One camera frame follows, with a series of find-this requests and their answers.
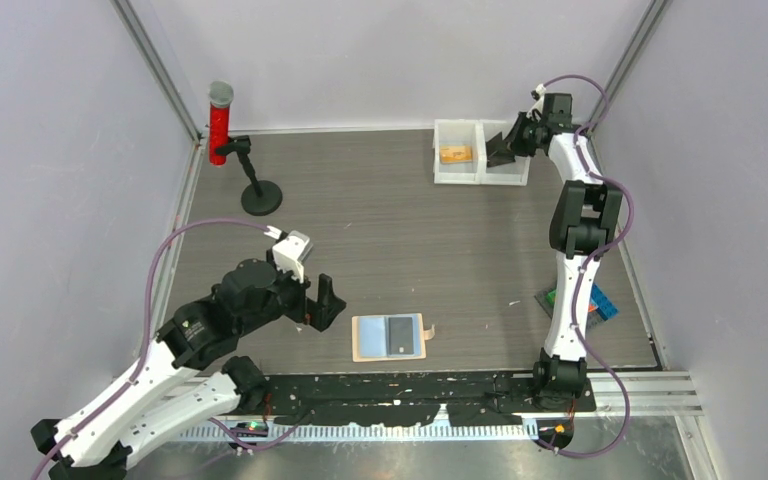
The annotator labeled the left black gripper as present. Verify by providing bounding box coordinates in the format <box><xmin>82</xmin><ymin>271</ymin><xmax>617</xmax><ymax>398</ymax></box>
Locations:
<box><xmin>240</xmin><ymin>249</ymin><xmax>346</xmax><ymax>335</ymax></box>

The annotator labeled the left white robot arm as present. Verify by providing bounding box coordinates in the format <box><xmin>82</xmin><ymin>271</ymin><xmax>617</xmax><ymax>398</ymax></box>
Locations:
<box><xmin>31</xmin><ymin>259</ymin><xmax>346</xmax><ymax>479</ymax></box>

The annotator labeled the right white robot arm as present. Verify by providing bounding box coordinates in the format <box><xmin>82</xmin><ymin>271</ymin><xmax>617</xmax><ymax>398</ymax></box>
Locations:
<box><xmin>502</xmin><ymin>87</ymin><xmax>623</xmax><ymax>411</ymax></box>

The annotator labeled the gold card in bin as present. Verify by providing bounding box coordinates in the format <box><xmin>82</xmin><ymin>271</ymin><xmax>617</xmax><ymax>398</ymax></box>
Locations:
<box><xmin>439</xmin><ymin>145</ymin><xmax>473</xmax><ymax>164</ymax></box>

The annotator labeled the white two-compartment bin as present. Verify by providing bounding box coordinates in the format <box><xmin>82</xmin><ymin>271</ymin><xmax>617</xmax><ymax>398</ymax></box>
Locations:
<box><xmin>433</xmin><ymin>119</ymin><xmax>530</xmax><ymax>186</ymax></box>

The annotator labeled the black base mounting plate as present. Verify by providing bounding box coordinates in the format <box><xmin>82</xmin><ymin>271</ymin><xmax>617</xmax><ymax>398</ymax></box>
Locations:
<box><xmin>230</xmin><ymin>371</ymin><xmax>596</xmax><ymax>427</ymax></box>

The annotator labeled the black stand with round base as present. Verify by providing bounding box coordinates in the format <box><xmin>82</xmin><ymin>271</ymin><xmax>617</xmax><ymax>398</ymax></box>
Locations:
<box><xmin>213</xmin><ymin>135</ymin><xmax>283</xmax><ymax>216</ymax></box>

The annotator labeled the colourful toy brick assembly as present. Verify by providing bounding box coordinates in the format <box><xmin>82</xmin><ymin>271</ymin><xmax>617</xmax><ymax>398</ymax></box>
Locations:
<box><xmin>534</xmin><ymin>285</ymin><xmax>619</xmax><ymax>328</ymax></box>

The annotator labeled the red cylinder with grey cap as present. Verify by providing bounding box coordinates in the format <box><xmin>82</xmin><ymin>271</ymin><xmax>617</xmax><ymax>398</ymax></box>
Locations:
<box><xmin>208</xmin><ymin>80</ymin><xmax>234</xmax><ymax>166</ymax></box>

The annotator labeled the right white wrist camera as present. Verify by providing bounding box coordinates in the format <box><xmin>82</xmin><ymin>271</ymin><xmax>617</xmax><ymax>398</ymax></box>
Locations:
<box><xmin>529</xmin><ymin>84</ymin><xmax>546</xmax><ymax>119</ymax></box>

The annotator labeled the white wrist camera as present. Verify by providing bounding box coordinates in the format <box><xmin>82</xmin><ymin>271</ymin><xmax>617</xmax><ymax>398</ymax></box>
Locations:
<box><xmin>529</xmin><ymin>84</ymin><xmax>546</xmax><ymax>119</ymax></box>
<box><xmin>265</xmin><ymin>225</ymin><xmax>313</xmax><ymax>283</ymax></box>

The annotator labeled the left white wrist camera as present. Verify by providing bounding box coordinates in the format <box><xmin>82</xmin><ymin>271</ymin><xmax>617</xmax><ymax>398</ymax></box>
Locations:
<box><xmin>265</xmin><ymin>225</ymin><xmax>313</xmax><ymax>283</ymax></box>

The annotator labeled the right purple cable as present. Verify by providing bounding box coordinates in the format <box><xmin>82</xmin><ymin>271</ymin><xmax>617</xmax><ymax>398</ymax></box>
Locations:
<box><xmin>536</xmin><ymin>74</ymin><xmax>637</xmax><ymax>460</ymax></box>

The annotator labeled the purple cable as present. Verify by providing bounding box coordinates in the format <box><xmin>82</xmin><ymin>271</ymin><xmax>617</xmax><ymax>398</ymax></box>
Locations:
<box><xmin>536</xmin><ymin>74</ymin><xmax>637</xmax><ymax>460</ymax></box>
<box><xmin>26</xmin><ymin>218</ymin><xmax>286</xmax><ymax>480</ymax></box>

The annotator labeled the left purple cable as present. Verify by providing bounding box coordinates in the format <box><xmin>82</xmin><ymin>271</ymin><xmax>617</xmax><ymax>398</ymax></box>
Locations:
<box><xmin>26</xmin><ymin>218</ymin><xmax>286</xmax><ymax>480</ymax></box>

